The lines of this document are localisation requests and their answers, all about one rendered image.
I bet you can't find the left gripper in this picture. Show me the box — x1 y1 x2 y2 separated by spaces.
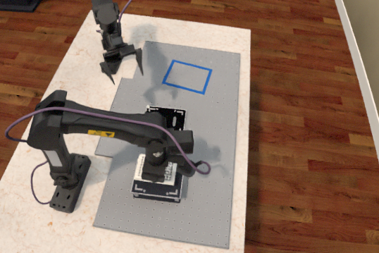
99 33 144 86

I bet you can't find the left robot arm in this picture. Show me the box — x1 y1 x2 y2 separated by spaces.
92 0 128 74

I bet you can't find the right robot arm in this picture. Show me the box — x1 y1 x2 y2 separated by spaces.
26 90 194 211

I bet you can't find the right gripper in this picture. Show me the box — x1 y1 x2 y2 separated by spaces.
141 148 192 183

